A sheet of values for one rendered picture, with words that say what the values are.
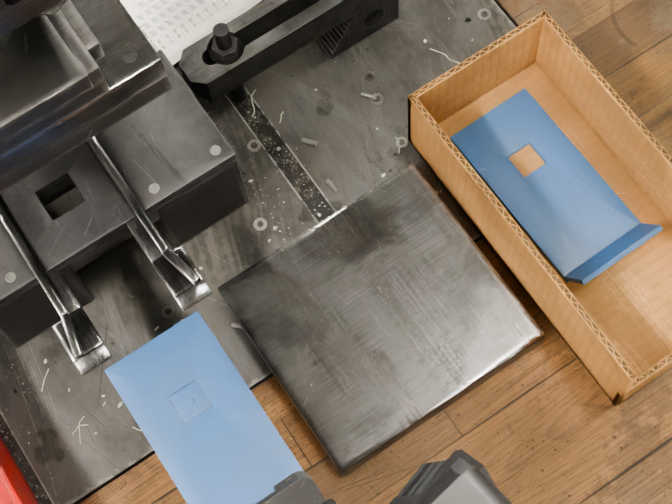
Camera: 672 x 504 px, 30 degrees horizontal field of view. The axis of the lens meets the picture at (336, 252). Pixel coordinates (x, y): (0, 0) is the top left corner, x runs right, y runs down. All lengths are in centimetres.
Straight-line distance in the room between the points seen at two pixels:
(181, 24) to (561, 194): 31
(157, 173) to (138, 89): 14
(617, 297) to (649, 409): 8
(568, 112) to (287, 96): 21
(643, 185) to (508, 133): 11
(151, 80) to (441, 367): 29
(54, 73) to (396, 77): 36
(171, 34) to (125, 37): 22
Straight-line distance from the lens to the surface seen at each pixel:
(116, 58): 73
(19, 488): 86
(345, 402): 86
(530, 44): 95
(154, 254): 84
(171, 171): 86
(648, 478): 89
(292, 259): 90
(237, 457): 79
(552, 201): 93
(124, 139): 88
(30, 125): 69
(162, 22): 96
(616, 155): 95
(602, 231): 92
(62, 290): 85
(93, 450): 90
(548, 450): 88
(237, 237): 93
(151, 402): 80
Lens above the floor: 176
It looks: 69 degrees down
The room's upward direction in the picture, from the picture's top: 9 degrees counter-clockwise
